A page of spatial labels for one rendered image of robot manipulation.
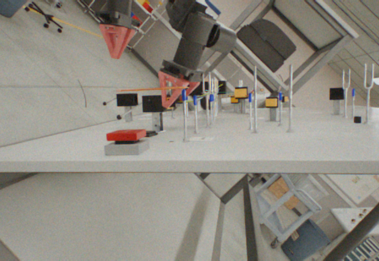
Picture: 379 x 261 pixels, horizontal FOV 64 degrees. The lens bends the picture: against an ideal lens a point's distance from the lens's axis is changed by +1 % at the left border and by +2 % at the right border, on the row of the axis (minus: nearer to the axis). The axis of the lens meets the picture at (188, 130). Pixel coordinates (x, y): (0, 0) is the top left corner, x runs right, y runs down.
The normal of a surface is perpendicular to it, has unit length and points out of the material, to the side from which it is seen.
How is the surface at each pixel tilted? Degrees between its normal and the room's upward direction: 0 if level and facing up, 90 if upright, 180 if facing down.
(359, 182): 90
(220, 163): 90
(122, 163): 90
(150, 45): 90
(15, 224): 0
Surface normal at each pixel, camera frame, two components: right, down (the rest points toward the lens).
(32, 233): 0.68, -0.70
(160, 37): -0.15, 0.14
